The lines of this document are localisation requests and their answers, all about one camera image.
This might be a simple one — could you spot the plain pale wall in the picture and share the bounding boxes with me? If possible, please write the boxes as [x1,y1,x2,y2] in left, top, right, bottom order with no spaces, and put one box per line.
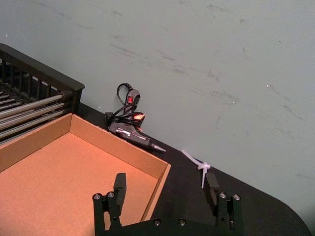
[0,0,315,231]

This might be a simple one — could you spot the black rack with steel bars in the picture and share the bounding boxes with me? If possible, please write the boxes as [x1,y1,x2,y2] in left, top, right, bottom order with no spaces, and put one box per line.
[0,43,85,146]

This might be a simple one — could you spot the small white three-armed plastic piece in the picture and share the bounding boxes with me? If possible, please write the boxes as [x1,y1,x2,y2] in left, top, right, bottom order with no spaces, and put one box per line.
[181,149,212,189]

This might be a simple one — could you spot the black corded tool red switch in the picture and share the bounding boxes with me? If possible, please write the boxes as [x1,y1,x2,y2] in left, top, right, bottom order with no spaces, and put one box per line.
[105,83,167,153]

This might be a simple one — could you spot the shallow brown cardboard tray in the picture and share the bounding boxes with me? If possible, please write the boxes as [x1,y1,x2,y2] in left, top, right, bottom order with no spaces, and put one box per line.
[0,113,172,236]

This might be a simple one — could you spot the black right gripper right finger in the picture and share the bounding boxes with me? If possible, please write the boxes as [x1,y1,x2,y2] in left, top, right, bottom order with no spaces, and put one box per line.
[203,172,245,231]

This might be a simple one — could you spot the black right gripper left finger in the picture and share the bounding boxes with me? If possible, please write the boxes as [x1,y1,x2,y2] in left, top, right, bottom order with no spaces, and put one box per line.
[92,173,127,231]

